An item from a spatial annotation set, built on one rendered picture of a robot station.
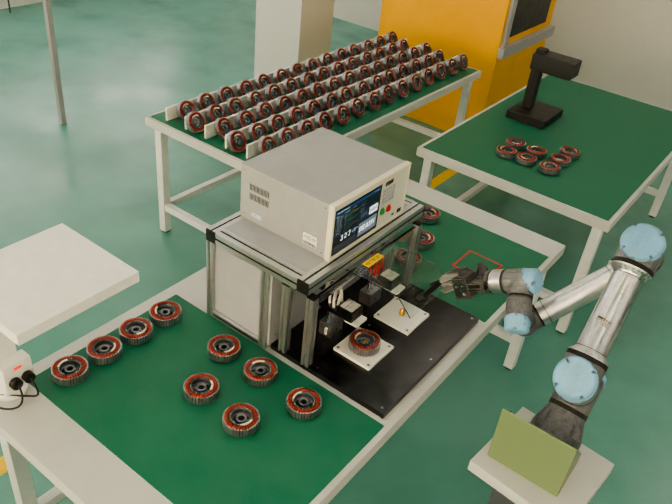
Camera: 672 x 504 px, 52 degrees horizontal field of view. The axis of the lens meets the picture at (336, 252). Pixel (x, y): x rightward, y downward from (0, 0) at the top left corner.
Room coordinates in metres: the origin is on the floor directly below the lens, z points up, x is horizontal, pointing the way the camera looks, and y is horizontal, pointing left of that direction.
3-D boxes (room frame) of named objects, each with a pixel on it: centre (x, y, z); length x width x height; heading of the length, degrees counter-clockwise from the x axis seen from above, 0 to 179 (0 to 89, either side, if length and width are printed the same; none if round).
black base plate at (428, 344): (1.91, -0.19, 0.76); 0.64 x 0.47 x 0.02; 146
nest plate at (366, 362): (1.80, -0.13, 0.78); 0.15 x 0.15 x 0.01; 56
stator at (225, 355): (1.73, 0.34, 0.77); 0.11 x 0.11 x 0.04
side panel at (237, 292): (1.86, 0.31, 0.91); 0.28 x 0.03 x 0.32; 56
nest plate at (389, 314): (2.00, -0.27, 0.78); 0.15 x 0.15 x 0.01; 56
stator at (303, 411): (1.52, 0.04, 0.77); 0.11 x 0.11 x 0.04
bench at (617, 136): (3.99, -1.35, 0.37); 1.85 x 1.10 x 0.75; 146
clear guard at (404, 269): (1.90, -0.19, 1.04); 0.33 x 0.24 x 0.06; 56
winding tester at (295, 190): (2.09, 0.06, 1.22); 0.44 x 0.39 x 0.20; 146
